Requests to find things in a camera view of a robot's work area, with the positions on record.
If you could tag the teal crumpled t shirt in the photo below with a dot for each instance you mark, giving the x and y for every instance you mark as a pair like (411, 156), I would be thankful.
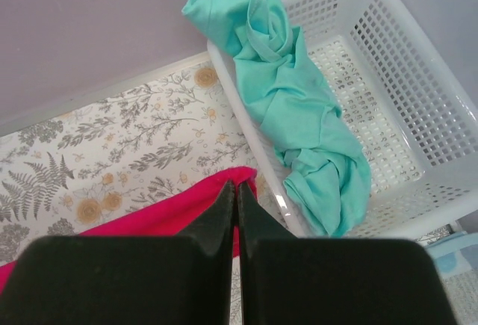
(287, 95)

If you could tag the white plastic basket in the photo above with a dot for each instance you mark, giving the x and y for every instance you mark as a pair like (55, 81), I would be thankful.
(416, 124)

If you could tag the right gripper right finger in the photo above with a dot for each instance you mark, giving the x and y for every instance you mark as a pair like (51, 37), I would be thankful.
(291, 280)

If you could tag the colourful dotted towel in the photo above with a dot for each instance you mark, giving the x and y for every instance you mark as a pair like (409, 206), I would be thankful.
(455, 259)

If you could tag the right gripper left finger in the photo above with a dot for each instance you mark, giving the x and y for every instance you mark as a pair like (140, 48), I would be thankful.
(139, 308)

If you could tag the floral table mat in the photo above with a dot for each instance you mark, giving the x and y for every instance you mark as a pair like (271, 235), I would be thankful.
(153, 140)

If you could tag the magenta t shirt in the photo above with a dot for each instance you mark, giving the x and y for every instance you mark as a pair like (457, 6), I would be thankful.
(149, 220)

